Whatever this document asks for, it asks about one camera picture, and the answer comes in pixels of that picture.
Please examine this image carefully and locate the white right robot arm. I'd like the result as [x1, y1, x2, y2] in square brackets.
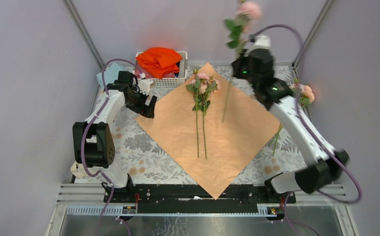
[231, 49, 349, 194]

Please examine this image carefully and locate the white plastic basket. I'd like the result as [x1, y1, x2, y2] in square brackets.
[133, 51, 188, 88]

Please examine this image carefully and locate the green and orange wrapping paper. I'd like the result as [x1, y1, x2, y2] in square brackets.
[136, 63, 279, 199]

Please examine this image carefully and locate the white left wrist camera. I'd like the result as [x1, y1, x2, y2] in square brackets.
[137, 79, 155, 95]

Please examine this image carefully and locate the cream ribbon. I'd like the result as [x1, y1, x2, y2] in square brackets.
[70, 162, 89, 178]

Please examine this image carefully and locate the light blue folded towel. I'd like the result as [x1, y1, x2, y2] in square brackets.
[96, 63, 128, 89]

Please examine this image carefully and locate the orange cloth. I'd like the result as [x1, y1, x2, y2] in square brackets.
[136, 47, 182, 79]

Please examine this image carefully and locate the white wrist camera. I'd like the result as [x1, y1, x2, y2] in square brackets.
[137, 79, 155, 95]
[245, 34, 271, 55]

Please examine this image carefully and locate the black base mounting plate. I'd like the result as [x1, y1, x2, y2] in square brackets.
[101, 183, 296, 214]

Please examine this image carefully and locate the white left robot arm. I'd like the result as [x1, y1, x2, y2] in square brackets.
[72, 71, 157, 188]

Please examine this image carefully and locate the pink cloth in basket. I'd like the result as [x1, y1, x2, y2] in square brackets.
[135, 63, 180, 79]

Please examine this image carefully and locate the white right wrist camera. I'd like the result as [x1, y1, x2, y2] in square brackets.
[245, 34, 271, 55]

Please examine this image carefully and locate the pink fake flower stem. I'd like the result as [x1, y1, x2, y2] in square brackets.
[186, 69, 201, 158]
[272, 80, 315, 156]
[222, 0, 263, 124]
[196, 73, 221, 160]

